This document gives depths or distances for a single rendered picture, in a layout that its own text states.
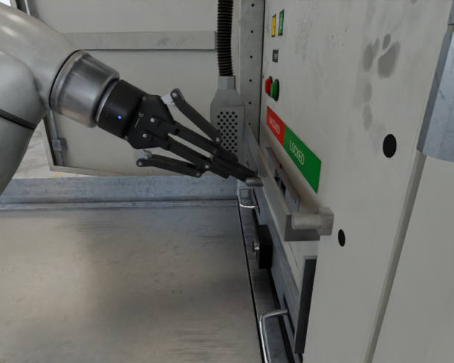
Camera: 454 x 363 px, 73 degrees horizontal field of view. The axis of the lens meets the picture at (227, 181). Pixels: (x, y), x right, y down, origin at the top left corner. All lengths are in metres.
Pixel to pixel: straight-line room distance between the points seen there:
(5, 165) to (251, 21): 0.53
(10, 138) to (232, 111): 0.37
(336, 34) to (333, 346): 0.23
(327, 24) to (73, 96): 0.30
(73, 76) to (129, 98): 0.07
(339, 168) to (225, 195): 0.64
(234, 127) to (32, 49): 0.36
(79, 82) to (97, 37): 0.50
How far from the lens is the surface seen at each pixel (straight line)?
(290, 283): 0.42
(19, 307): 0.59
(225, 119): 0.63
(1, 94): 0.46
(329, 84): 0.29
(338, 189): 0.16
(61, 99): 0.45
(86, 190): 0.84
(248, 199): 0.78
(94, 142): 1.03
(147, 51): 0.88
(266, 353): 0.38
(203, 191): 0.78
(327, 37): 0.31
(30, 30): 0.47
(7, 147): 0.47
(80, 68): 0.45
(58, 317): 0.54
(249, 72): 0.74
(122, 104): 0.44
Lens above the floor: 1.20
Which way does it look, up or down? 23 degrees down
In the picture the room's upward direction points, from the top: straight up
